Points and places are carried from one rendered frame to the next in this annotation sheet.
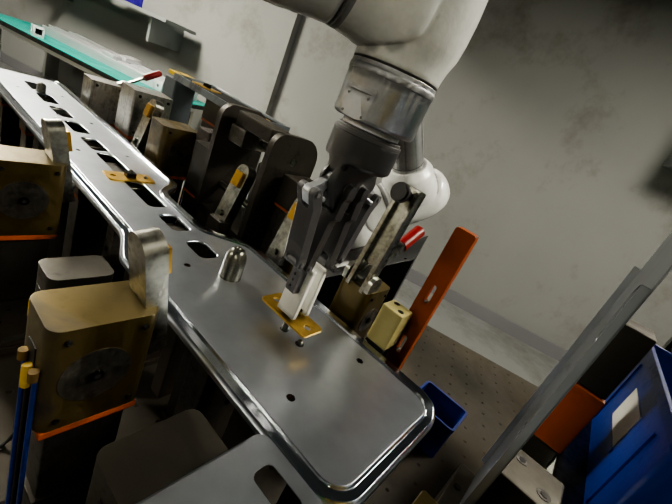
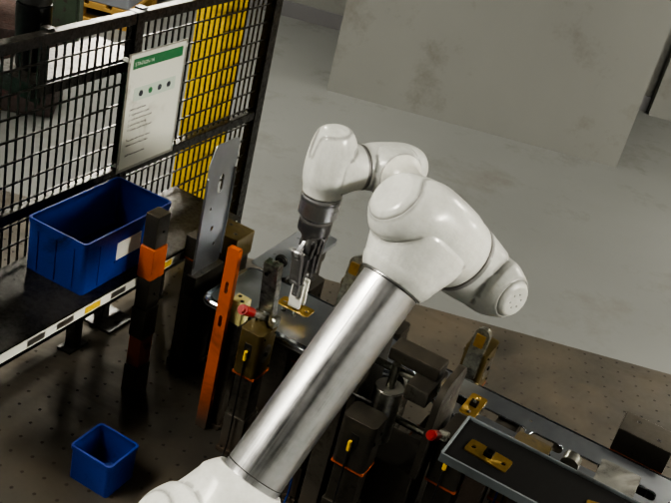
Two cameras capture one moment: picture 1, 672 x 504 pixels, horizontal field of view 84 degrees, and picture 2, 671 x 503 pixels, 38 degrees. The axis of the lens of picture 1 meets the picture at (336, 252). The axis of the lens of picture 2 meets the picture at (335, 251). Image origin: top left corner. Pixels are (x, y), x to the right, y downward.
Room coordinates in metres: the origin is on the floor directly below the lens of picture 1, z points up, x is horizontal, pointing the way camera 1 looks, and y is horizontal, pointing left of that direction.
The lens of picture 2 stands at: (2.33, -0.23, 2.26)
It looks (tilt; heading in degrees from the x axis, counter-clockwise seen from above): 29 degrees down; 171
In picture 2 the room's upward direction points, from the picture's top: 14 degrees clockwise
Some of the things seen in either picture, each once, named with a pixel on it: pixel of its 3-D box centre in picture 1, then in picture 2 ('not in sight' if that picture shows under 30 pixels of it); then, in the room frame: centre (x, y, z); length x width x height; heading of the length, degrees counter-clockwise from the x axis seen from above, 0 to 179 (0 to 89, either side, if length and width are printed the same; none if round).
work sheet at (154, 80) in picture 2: not in sight; (149, 104); (0.04, -0.40, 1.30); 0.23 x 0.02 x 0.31; 149
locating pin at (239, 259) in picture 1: (233, 266); not in sight; (0.48, 0.13, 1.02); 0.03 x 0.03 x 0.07
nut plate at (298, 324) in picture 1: (292, 311); (296, 304); (0.41, 0.02, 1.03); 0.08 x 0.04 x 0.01; 59
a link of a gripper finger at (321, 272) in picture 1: (308, 287); (296, 293); (0.42, 0.01, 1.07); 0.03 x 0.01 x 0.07; 59
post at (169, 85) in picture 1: (165, 147); not in sight; (1.20, 0.66, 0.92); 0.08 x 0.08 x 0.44; 59
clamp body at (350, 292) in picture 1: (331, 361); (243, 392); (0.57, -0.07, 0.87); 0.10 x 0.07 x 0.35; 149
